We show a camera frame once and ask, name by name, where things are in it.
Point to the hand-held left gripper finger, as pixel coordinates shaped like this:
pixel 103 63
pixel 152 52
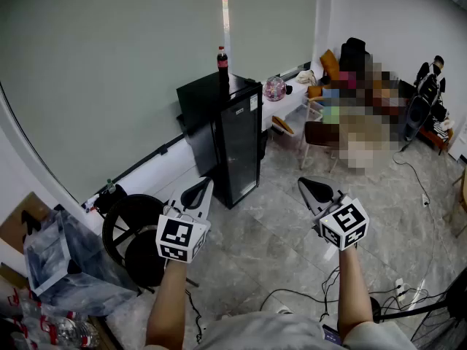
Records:
pixel 207 202
pixel 177 200

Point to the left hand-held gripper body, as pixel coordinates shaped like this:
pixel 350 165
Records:
pixel 175 233

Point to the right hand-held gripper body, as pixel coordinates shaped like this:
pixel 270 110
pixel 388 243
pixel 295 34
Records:
pixel 346 221

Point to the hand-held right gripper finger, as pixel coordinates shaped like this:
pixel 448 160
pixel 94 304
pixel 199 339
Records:
pixel 310 201
pixel 326 191

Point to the large black panel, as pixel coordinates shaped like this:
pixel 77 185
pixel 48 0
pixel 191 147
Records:
pixel 241 148

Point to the person's right forearm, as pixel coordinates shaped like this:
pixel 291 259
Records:
pixel 352 290

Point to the person's left forearm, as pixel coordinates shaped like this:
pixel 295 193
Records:
pixel 169 297

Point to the black mini fridge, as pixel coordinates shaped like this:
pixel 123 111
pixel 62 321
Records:
pixel 198 122

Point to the dark wicker chair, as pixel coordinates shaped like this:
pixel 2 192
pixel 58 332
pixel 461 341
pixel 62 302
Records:
pixel 146 257

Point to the brown seat chair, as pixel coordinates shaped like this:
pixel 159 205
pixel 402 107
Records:
pixel 321 133

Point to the green cap bottle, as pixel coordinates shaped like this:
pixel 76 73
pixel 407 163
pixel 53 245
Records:
pixel 111 186

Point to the black backpack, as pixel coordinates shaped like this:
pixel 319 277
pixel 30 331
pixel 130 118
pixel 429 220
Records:
pixel 109 200

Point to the clear plastic storage box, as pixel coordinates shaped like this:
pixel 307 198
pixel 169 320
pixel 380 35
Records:
pixel 303 117

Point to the orange brown pouch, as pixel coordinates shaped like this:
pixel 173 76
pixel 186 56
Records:
pixel 282 125

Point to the white power strip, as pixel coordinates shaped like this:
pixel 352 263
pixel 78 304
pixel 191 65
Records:
pixel 425 200
pixel 400 289

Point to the orange cushion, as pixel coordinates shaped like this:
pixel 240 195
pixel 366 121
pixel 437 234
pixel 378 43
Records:
pixel 329 66
pixel 314 91

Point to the blue grey glass tank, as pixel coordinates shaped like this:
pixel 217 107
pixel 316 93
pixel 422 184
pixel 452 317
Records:
pixel 73 268

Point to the small black device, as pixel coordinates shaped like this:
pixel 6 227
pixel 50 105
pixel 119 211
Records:
pixel 289 89

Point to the small waist screen device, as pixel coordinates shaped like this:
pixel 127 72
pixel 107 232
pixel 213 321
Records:
pixel 331 334

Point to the cream cloth bag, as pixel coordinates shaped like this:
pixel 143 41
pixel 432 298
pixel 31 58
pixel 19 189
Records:
pixel 305 77

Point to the orange wooden stool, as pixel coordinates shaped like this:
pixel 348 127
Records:
pixel 438 137

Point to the person's grey shirt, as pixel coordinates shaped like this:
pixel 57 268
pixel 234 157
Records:
pixel 262 332

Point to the black padded chair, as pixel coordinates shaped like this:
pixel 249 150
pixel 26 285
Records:
pixel 352 55

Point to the cola bottle red cap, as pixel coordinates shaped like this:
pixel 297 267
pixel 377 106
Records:
pixel 223 64

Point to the grey roller blind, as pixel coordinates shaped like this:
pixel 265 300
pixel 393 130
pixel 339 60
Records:
pixel 109 68
pixel 270 20

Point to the cluster of large water bottles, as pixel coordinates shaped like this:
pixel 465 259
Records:
pixel 54 330

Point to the cardboard box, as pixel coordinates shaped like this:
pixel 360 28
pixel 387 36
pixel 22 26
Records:
pixel 14 224

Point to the black camera equipment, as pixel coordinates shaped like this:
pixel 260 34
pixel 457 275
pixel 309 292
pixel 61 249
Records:
pixel 428 86

